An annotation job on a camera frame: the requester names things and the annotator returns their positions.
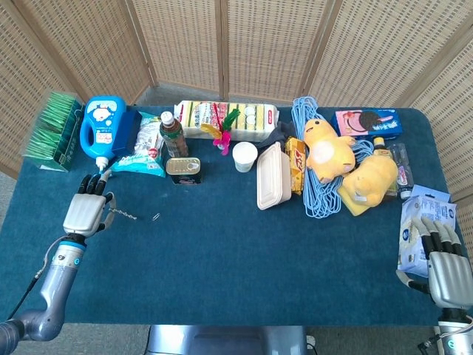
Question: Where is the blue detergent bottle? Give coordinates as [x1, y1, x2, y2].
[78, 95, 128, 182]

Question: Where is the yellow plush with white belly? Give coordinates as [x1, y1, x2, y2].
[303, 118, 357, 185]

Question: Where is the yellow green sponge pack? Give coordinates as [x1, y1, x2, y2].
[173, 100, 281, 143]

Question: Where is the clear plastic water bottle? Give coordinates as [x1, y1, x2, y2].
[391, 143, 415, 201]

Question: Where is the dark blue table cloth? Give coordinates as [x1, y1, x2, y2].
[0, 104, 462, 328]

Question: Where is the light blue card package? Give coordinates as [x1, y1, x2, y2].
[409, 183, 452, 205]

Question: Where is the black luncheon meat can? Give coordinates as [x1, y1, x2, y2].
[165, 156, 204, 187]

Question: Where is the green tea bag box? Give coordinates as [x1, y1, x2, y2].
[21, 91, 86, 173]

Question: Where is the yellow capped small bottle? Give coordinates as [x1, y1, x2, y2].
[372, 136, 393, 157]

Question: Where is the yellow red snack packet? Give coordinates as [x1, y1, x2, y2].
[284, 135, 308, 197]

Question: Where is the wicker folding screen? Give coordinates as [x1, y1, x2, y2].
[0, 0, 473, 257]

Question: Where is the colourful feather shuttlecock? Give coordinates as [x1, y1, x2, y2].
[200, 103, 242, 157]

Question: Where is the brown tea drink bottle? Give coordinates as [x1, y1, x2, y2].
[159, 110, 190, 160]

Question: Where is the beige lidded lunch box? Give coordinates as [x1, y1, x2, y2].
[256, 141, 293, 212]

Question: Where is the grey robot torso base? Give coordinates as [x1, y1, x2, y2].
[145, 325, 310, 355]

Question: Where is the blue pink cookie box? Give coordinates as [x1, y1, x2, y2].
[334, 107, 404, 141]

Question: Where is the white paper cup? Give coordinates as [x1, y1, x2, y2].
[231, 141, 259, 174]

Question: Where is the white blue wipes bag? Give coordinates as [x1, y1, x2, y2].
[396, 192, 460, 279]

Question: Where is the teal white snack bag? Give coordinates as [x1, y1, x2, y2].
[109, 110, 168, 179]

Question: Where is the dark blue rectangular box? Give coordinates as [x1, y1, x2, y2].
[110, 109, 143, 155]

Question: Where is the silver metal bead chain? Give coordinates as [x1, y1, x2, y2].
[109, 207, 139, 222]

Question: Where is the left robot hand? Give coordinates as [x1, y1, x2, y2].
[62, 170, 117, 238]

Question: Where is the light blue wire hanger bundle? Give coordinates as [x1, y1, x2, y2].
[290, 95, 378, 220]

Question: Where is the plain yellow plush toy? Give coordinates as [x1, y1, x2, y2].
[341, 155, 400, 209]

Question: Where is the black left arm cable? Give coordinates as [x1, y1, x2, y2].
[6, 235, 72, 321]

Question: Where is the dark grey cloth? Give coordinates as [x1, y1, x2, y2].
[258, 121, 297, 151]

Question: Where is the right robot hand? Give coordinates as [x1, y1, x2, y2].
[395, 215, 473, 310]

